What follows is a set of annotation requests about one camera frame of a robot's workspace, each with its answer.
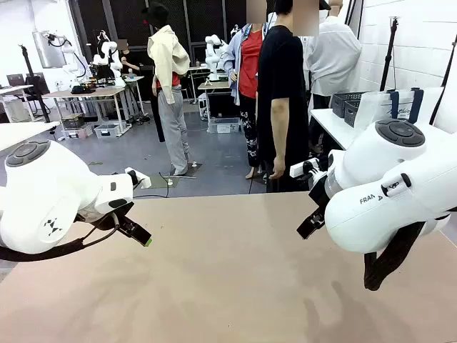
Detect grey mannequin floor plate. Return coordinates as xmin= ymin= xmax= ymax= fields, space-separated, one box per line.
xmin=141 ymin=172 xmax=180 ymax=190

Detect black sleeved left arm cable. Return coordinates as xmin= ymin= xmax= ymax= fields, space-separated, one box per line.
xmin=0 ymin=213 xmax=121 ymax=264

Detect clear storage box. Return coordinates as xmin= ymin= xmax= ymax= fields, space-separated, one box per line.
xmin=93 ymin=122 xmax=121 ymax=139
xmin=207 ymin=116 xmax=243 ymax=135
xmin=60 ymin=124 xmax=94 ymax=141

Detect black slanted pole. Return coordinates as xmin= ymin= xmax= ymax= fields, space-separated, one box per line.
xmin=428 ymin=38 xmax=457 ymax=126

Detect clear shopping bag navy handles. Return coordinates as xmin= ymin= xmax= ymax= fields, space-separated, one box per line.
xmin=356 ymin=86 xmax=426 ymax=131

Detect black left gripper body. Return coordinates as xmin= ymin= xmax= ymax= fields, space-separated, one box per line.
xmin=75 ymin=201 xmax=136 ymax=232

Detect white side table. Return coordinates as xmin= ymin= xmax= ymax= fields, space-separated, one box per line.
xmin=309 ymin=108 xmax=369 ymax=151

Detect person in black t-shirt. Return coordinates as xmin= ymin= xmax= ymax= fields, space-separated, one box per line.
xmin=256 ymin=0 xmax=319 ymax=194

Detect black office chair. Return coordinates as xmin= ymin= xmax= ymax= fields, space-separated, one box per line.
xmin=6 ymin=72 xmax=50 ymax=114

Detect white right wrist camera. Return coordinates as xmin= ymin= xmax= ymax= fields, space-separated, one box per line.
xmin=289 ymin=158 xmax=328 ymax=179

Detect black tripod stand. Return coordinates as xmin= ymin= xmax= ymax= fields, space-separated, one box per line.
xmin=379 ymin=15 xmax=401 ymax=92
xmin=17 ymin=44 xmax=51 ymax=124

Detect black sleeved arm cable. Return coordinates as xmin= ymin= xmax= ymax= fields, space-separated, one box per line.
xmin=363 ymin=212 xmax=457 ymax=292
xmin=0 ymin=213 xmax=121 ymax=264

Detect black equipment case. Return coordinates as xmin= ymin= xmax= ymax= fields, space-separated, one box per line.
xmin=206 ymin=92 xmax=241 ymax=119

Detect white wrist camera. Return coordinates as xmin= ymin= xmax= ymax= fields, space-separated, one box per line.
xmin=124 ymin=166 xmax=152 ymax=189
xmin=289 ymin=158 xmax=328 ymax=179

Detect seated person in black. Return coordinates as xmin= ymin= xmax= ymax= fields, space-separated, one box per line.
xmin=115 ymin=39 xmax=144 ymax=79

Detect wooden top work table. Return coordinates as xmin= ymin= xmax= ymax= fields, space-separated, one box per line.
xmin=41 ymin=86 xmax=129 ymax=139

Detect person's right hand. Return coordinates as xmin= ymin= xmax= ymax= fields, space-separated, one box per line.
xmin=267 ymin=156 xmax=287 ymax=180

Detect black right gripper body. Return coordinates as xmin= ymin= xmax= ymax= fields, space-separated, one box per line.
xmin=308 ymin=170 xmax=332 ymax=216

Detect black sleeved right arm cable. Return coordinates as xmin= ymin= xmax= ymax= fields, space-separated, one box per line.
xmin=363 ymin=212 xmax=457 ymax=292

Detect small wooden top table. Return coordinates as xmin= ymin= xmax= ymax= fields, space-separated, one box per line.
xmin=196 ymin=81 xmax=232 ymax=105

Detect grey wall panel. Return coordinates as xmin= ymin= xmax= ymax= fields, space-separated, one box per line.
xmin=31 ymin=29 xmax=68 ymax=69

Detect mannequin with cream hoodie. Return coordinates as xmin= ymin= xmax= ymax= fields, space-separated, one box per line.
xmin=140 ymin=1 xmax=192 ymax=177

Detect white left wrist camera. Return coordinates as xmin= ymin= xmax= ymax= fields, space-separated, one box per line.
xmin=124 ymin=166 xmax=152 ymax=189

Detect person's right forearm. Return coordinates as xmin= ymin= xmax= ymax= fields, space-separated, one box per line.
xmin=270 ymin=106 xmax=290 ymax=161

